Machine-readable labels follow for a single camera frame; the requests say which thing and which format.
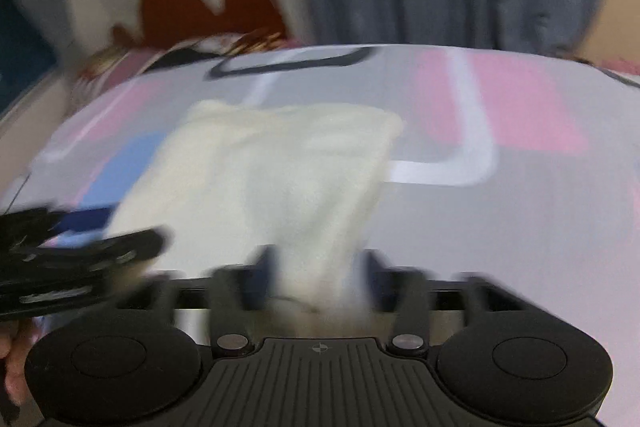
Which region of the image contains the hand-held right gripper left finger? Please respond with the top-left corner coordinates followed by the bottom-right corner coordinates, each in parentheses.
top-left (145, 244), bottom-right (281, 356)

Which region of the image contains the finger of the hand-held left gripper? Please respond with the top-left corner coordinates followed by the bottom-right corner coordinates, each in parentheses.
top-left (7, 228), bottom-right (170, 280)
top-left (0, 204), bottom-right (120, 253)

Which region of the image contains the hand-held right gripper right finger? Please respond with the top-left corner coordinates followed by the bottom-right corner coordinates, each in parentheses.
top-left (361, 248), bottom-right (526, 356)

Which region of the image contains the cream small cloth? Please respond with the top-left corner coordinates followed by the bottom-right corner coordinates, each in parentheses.
top-left (107, 99), bottom-right (407, 339)

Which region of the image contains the person's left hand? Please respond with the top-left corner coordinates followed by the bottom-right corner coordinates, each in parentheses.
top-left (0, 321), bottom-right (37, 408)

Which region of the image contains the floral pink blanket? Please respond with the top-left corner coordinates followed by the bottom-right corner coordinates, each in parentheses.
top-left (69, 27), bottom-right (297, 108)

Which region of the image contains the pink blue grey patterned bedspread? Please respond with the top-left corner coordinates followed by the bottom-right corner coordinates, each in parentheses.
top-left (0, 42), bottom-right (640, 427)

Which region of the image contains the red white scalloped headboard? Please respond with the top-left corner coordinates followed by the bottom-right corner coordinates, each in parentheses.
top-left (107, 0), bottom-right (302, 54)

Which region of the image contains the cream round headboard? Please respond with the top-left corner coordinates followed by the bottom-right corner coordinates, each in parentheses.
top-left (574, 0), bottom-right (640, 68)

